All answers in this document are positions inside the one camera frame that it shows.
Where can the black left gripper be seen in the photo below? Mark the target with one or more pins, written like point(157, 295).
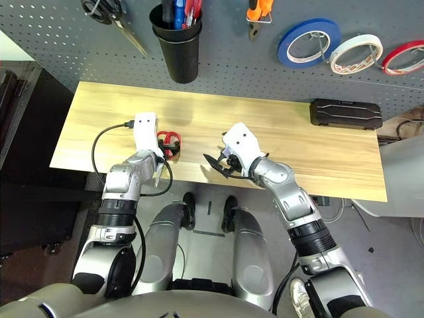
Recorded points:
point(166, 148)

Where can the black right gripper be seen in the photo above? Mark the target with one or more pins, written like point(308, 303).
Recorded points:
point(233, 163)

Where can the orange black pliers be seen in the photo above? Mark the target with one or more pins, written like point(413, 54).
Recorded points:
point(255, 15)

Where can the white tape roll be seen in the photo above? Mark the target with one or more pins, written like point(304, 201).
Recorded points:
point(357, 39)

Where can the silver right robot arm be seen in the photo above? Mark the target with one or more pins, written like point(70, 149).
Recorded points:
point(291, 198)

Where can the grey perforated pegboard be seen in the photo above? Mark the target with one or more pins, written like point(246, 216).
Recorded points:
point(232, 66)

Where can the silver pegboard hook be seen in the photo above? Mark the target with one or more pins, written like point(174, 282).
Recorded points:
point(319, 46)
point(376, 61)

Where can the black plastic cup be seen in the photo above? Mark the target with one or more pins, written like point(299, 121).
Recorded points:
point(182, 63)

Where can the silver right robot leg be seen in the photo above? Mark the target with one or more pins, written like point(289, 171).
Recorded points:
point(251, 258)

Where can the silver robot leg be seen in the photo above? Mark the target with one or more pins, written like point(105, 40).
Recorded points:
point(251, 258)
point(159, 258)

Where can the silver left robot leg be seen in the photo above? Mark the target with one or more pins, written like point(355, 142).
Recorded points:
point(159, 258)

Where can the blue tape roll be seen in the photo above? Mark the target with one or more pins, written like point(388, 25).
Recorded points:
point(283, 53)

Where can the black tool case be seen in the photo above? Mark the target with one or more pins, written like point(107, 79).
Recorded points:
point(344, 114)

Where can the grey robot torso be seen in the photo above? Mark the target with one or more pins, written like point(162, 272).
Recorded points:
point(198, 304)

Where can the black shelf cabinet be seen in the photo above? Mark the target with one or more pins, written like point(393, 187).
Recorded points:
point(33, 198)

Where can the white sneaker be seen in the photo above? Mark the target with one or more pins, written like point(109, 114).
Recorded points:
point(299, 296)

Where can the brown cardboard box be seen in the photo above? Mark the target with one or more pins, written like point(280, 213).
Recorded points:
point(391, 127)

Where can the white rounded chair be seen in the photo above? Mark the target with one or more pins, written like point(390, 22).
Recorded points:
point(401, 179)

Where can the red tape roll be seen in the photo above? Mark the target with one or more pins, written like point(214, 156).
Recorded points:
point(401, 48)

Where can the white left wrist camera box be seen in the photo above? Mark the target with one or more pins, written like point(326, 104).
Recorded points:
point(145, 132)

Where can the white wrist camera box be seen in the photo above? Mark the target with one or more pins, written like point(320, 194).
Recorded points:
point(145, 132)
point(242, 142)

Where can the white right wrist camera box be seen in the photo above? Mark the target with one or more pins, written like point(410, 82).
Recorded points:
point(242, 142)

